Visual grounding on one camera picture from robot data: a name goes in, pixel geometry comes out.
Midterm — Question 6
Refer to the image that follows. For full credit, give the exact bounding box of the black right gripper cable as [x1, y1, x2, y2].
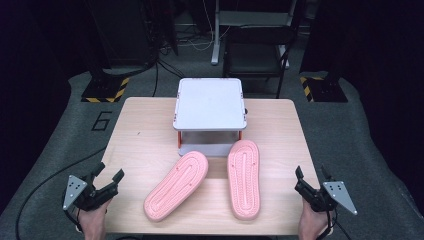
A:
[316, 208, 353, 240]

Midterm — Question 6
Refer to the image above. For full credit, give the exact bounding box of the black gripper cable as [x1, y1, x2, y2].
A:
[63, 207, 84, 234]
[316, 208, 353, 240]

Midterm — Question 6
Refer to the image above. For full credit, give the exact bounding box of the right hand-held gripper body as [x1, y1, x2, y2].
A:
[294, 180, 358, 216]

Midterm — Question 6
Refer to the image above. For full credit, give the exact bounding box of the black folding chair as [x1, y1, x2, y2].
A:
[222, 25, 295, 100]

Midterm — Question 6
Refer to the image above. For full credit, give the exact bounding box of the black floor cable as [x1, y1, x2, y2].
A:
[14, 147, 107, 240]

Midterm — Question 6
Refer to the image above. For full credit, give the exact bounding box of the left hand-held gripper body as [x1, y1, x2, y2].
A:
[62, 173, 120, 212]

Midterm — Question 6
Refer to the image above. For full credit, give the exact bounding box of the black cabinet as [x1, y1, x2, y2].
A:
[84, 0, 158, 69]

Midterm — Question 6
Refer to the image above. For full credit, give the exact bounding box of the white cable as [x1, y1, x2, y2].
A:
[179, 0, 232, 52]

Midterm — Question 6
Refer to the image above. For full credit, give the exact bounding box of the person's left hand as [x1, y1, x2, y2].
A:
[77, 199, 112, 240]

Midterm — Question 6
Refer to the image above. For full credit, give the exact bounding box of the pink slipper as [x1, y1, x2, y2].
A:
[227, 139, 261, 221]
[143, 150, 210, 223]

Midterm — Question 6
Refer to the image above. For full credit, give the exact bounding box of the white shoe rack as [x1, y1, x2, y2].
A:
[172, 77, 249, 158]

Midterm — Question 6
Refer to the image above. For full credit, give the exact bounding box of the white desk frame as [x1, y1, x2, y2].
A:
[210, 0, 298, 70]

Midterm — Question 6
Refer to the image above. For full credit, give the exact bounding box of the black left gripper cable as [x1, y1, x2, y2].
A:
[63, 207, 84, 234]

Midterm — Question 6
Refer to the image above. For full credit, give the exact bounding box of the black striped stand base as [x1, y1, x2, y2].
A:
[299, 75, 349, 104]
[80, 75, 131, 104]

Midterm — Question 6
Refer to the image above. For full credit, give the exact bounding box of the black cable bundle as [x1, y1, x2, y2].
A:
[151, 43, 185, 98]

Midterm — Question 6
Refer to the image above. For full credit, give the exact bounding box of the person's right hand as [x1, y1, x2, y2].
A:
[297, 198, 335, 240]

